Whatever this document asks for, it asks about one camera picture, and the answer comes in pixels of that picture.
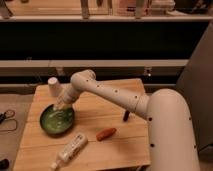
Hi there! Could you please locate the orange carrot toy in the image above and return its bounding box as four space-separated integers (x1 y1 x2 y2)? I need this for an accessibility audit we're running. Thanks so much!
96 128 117 141

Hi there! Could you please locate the white paper cup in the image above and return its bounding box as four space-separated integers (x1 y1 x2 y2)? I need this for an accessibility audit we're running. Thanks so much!
48 77 63 97

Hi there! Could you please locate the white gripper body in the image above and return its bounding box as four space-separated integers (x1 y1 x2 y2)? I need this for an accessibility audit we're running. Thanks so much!
60 84 80 104

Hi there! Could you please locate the green ceramic bowl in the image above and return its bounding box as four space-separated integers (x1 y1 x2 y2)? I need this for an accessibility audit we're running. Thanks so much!
39 104 75 135

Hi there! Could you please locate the black cable on floor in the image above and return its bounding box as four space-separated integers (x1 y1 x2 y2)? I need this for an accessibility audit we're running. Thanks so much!
0 109 19 133

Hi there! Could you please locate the black object on floor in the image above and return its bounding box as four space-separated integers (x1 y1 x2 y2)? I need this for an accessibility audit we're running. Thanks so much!
0 159 10 170

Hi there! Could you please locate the white tube bottle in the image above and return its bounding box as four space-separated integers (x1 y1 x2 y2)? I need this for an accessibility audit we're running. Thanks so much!
50 133 88 171

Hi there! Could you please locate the black marker pen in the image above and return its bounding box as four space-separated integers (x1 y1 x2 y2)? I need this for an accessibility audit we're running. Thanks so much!
123 110 130 122

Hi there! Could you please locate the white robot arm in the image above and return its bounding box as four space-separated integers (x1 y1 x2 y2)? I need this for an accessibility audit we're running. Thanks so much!
61 70 200 171

